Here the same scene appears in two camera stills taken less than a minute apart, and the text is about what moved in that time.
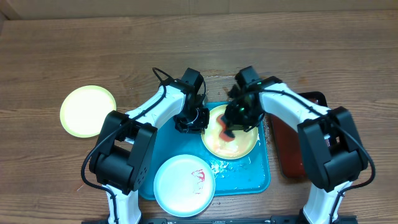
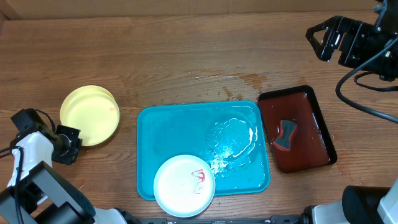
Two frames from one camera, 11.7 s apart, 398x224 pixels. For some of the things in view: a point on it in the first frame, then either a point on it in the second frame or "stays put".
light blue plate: [184, 185] stays put
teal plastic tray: [249, 174] stays put
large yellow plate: [84, 110] stays put
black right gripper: [236, 121] to [334, 38]
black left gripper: [197, 129] to [72, 133]
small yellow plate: [244, 143] to [93, 111]
